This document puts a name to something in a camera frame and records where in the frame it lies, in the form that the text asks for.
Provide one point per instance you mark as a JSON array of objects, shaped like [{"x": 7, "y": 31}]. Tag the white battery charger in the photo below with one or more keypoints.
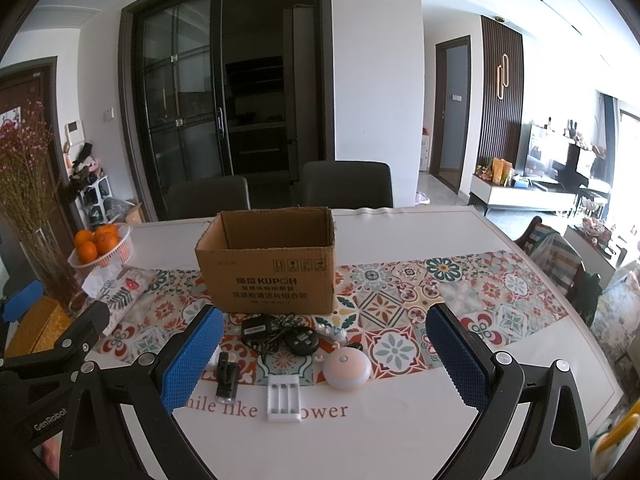
[{"x": 283, "y": 399}]

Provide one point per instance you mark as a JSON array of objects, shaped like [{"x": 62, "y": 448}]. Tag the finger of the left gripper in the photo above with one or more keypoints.
[
  {"x": 80, "y": 337},
  {"x": 18, "y": 304}
]

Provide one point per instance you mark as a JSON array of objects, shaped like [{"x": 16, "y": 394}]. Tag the black power adapter with cable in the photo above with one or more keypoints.
[{"x": 263, "y": 333}]

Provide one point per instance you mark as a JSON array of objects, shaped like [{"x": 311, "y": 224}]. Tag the white basket of oranges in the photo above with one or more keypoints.
[{"x": 102, "y": 246}]

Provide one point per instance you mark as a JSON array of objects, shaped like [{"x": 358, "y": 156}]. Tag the brown cardboard box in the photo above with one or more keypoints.
[{"x": 274, "y": 261}]

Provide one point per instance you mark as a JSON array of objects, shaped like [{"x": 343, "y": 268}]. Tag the striped side chair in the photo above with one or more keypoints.
[{"x": 558, "y": 259}]

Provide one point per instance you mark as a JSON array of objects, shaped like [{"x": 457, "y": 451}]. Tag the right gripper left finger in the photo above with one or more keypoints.
[{"x": 161, "y": 383}]

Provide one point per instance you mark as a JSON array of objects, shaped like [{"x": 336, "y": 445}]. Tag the left dark dining chair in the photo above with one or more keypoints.
[{"x": 204, "y": 198}]

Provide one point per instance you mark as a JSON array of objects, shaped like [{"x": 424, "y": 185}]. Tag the dried flowers in vase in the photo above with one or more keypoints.
[{"x": 28, "y": 198}]

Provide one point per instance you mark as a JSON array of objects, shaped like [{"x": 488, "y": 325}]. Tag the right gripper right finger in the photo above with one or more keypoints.
[{"x": 553, "y": 442}]

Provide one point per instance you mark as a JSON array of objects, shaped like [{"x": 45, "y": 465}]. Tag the white shoe rack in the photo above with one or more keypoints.
[{"x": 92, "y": 194}]

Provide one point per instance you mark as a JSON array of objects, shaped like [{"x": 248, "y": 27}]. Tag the black small flashlight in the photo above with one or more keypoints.
[{"x": 227, "y": 377}]

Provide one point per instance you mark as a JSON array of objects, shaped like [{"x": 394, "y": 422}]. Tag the dark glass cabinet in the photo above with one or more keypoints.
[{"x": 225, "y": 88}]

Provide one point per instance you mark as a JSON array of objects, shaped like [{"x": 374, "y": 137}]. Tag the right dark dining chair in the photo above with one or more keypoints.
[{"x": 346, "y": 184}]

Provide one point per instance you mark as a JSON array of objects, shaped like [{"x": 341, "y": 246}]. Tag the yellow woven box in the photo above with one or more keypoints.
[{"x": 41, "y": 326}]

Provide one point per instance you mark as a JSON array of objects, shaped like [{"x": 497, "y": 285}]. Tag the white tv console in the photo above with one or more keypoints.
[{"x": 490, "y": 196}]

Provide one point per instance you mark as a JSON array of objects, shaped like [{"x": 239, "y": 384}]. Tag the dark dining chair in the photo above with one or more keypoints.
[
  {"x": 346, "y": 184},
  {"x": 204, "y": 198}
]

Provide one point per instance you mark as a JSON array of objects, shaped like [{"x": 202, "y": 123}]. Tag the floral fabric tissue cover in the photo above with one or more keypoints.
[{"x": 118, "y": 287}]

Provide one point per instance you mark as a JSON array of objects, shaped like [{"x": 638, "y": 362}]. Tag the small cardboard box on floor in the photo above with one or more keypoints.
[{"x": 135, "y": 215}]

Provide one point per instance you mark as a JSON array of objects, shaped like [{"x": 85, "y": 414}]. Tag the pink round deer lamp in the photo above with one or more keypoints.
[{"x": 346, "y": 368}]

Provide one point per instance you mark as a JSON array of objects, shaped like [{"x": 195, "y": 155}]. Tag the round black cable hub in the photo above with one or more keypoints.
[{"x": 301, "y": 340}]

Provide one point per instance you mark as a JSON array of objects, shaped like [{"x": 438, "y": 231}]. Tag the small white figurine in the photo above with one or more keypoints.
[{"x": 330, "y": 332}]

